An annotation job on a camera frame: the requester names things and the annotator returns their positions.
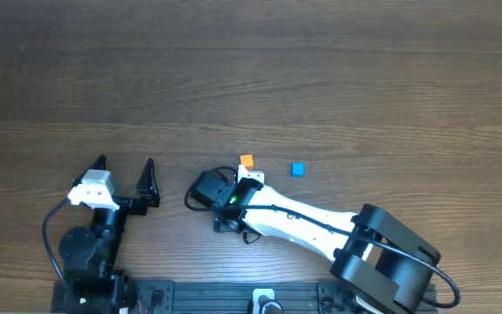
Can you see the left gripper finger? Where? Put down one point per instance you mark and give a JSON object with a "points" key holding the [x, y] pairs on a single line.
{"points": [[98, 163], [149, 185]]}

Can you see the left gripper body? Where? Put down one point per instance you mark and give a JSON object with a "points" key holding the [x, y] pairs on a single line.
{"points": [[131, 205]]}

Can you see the orange cube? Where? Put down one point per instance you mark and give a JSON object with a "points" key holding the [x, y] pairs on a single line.
{"points": [[246, 160]]}

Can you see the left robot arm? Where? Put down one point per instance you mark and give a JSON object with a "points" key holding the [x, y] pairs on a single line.
{"points": [[87, 253]]}

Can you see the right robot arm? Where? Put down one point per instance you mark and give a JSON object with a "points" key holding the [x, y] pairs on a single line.
{"points": [[303, 222]]}

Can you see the blue cube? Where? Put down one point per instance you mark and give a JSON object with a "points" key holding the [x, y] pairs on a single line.
{"points": [[298, 169]]}

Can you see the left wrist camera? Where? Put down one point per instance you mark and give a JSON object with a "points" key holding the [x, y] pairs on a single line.
{"points": [[96, 187]]}

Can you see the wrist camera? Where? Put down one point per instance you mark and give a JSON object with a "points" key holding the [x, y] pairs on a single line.
{"points": [[96, 187], [253, 175]]}

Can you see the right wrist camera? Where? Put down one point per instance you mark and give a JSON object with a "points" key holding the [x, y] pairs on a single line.
{"points": [[253, 175]]}

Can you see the mounting rail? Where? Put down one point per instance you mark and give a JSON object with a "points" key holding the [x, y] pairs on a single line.
{"points": [[216, 296]]}

